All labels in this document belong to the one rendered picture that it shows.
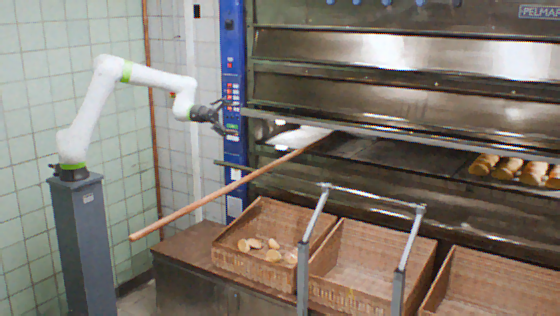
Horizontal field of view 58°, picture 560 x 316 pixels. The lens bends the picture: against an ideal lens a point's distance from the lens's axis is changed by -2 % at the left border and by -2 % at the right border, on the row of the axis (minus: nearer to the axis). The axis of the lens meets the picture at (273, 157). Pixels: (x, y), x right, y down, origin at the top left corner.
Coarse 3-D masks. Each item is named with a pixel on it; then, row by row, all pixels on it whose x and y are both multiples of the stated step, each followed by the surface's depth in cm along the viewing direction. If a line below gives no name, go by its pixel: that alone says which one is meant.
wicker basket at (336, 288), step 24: (336, 240) 291; (360, 240) 288; (384, 240) 281; (432, 240) 267; (312, 264) 270; (336, 264) 296; (384, 264) 281; (408, 264) 274; (432, 264) 266; (312, 288) 260; (336, 288) 251; (360, 288) 272; (384, 288) 272; (408, 288) 272; (360, 312) 247; (384, 312) 240; (408, 312) 242
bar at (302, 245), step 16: (272, 176) 272; (288, 176) 267; (352, 192) 247; (320, 208) 252; (416, 208) 230; (416, 224) 227; (304, 240) 245; (304, 256) 244; (304, 272) 247; (400, 272) 217; (304, 288) 250; (400, 288) 219; (304, 304) 253; (400, 304) 222
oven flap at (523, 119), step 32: (256, 96) 309; (288, 96) 297; (320, 96) 286; (352, 96) 276; (384, 96) 266; (416, 96) 257; (448, 96) 249; (480, 96) 241; (448, 128) 246; (480, 128) 240; (512, 128) 232; (544, 128) 225
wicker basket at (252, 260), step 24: (240, 216) 311; (264, 216) 324; (288, 216) 314; (336, 216) 296; (216, 240) 296; (264, 240) 324; (288, 240) 314; (312, 240) 305; (216, 264) 296; (240, 264) 285; (264, 264) 274; (288, 264) 296; (288, 288) 269
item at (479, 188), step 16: (256, 144) 321; (272, 144) 320; (320, 160) 297; (336, 160) 291; (352, 160) 289; (400, 176) 271; (416, 176) 266; (432, 176) 263; (480, 192) 249; (496, 192) 245; (512, 192) 242; (528, 192) 241
